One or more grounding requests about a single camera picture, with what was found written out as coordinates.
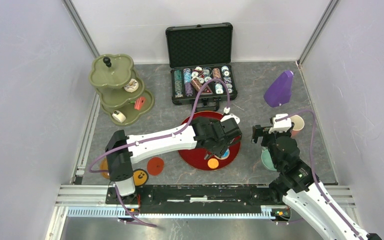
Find red round coaster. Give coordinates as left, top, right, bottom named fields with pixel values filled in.
left=147, top=157, right=165, bottom=176

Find pink mug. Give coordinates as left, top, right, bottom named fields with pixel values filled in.
left=290, top=115, right=305, bottom=138

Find orange face coaster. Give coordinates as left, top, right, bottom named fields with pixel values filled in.
left=133, top=168, right=149, bottom=187

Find teal cup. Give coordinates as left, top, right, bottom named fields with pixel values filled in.
left=261, top=149, right=276, bottom=171

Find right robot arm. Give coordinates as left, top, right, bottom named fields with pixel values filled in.
left=252, top=125, right=380, bottom=240

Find purple pitcher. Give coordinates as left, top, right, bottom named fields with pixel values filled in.
left=263, top=70, right=294, bottom=108

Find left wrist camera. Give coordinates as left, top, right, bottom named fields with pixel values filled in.
left=220, top=107, right=240, bottom=124

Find white chocolate donut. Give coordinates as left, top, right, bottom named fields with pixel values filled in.
left=123, top=78, right=140, bottom=93

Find white roll cake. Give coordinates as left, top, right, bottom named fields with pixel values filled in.
left=111, top=110, right=126, bottom=123

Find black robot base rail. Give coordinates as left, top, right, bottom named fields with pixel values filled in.
left=57, top=184, right=291, bottom=222

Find red round tray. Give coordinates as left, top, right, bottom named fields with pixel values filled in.
left=178, top=111, right=242, bottom=172

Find brown wooden coaster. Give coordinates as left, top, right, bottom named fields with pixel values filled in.
left=99, top=158, right=110, bottom=180

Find black poker chip case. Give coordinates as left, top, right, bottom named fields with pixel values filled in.
left=165, top=22, right=238, bottom=112

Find orange round cookie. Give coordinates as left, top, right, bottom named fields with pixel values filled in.
left=207, top=158, right=220, bottom=169

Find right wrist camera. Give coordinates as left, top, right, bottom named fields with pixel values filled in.
left=268, top=113, right=293, bottom=134

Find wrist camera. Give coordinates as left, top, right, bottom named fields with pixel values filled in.
left=220, top=107, right=240, bottom=124
left=268, top=113, right=293, bottom=134

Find pink triangular cake slice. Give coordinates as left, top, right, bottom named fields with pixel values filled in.
left=134, top=96, right=147, bottom=111

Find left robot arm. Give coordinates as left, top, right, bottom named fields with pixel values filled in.
left=105, top=114, right=242, bottom=204

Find blue donut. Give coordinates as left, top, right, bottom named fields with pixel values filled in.
left=218, top=149, right=230, bottom=160

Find green three-tier dessert stand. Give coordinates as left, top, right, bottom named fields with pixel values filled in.
left=88, top=54, right=155, bottom=126

